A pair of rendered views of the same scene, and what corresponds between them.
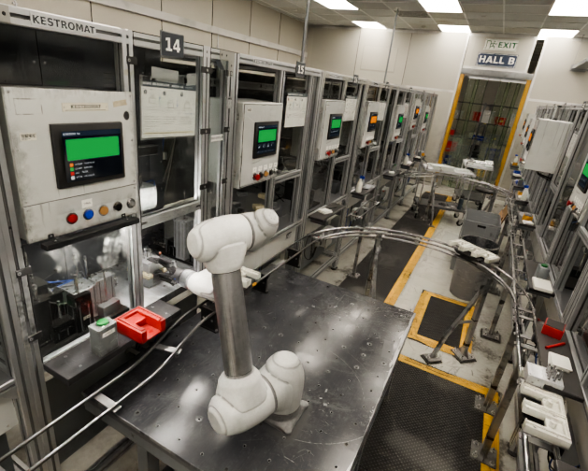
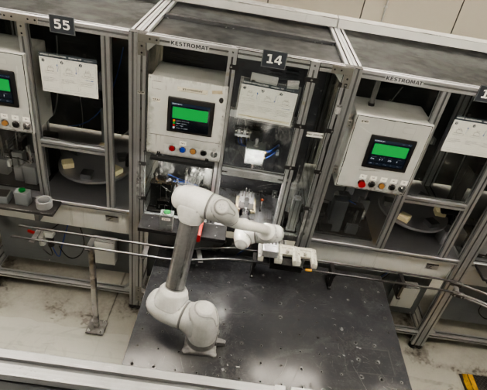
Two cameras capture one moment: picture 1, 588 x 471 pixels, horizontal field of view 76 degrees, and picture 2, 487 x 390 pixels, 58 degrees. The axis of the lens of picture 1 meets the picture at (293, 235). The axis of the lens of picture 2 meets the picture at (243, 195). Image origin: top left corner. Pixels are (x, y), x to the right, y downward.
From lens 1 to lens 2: 1.67 m
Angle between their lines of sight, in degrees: 55
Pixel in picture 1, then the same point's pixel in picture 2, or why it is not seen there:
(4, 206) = (140, 128)
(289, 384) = (190, 321)
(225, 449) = (155, 323)
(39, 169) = (159, 117)
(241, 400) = (158, 299)
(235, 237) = (190, 204)
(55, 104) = (173, 86)
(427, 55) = not seen: outside the picture
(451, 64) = not seen: outside the picture
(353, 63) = not seen: outside the picture
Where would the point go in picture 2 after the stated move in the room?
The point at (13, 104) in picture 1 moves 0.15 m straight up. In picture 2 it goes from (152, 83) to (152, 54)
